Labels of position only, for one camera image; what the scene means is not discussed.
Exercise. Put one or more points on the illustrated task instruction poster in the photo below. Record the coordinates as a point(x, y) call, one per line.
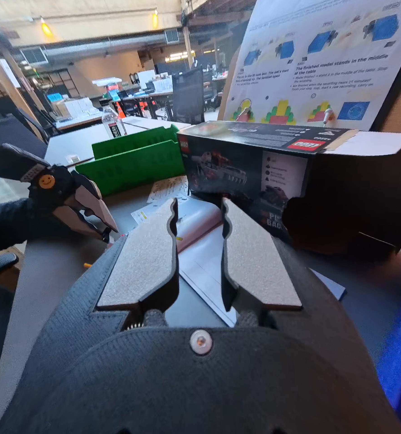
point(322, 67)

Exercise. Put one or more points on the yellow hanging lamp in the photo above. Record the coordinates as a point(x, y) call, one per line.
point(46, 29)
point(155, 19)

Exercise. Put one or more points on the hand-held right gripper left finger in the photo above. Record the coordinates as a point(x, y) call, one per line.
point(142, 257)

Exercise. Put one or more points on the silver air duct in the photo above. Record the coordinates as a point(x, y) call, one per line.
point(102, 45)

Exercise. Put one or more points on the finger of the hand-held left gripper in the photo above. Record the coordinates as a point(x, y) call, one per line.
point(93, 203)
point(75, 222)

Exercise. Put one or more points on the blue cloth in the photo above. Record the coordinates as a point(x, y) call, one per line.
point(400, 356)

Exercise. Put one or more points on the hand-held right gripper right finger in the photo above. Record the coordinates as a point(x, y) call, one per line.
point(258, 261)

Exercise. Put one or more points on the white table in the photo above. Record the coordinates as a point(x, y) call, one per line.
point(81, 144)

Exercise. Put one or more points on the black mesh office chair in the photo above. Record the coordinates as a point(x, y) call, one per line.
point(188, 95)

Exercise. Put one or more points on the stack of white boxes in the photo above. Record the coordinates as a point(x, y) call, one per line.
point(78, 107)

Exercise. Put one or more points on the printed parts paper sheet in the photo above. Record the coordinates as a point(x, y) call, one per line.
point(168, 188)

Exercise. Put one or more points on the green plastic bin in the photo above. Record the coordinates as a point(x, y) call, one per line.
point(136, 166)

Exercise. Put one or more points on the open lego instruction booklet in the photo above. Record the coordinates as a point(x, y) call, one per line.
point(200, 223)

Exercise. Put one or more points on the person's left forearm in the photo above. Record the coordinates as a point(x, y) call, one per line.
point(10, 223)

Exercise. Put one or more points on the clear water bottle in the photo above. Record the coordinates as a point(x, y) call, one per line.
point(113, 123)

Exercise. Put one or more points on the black lego box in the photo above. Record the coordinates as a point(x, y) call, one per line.
point(322, 190)

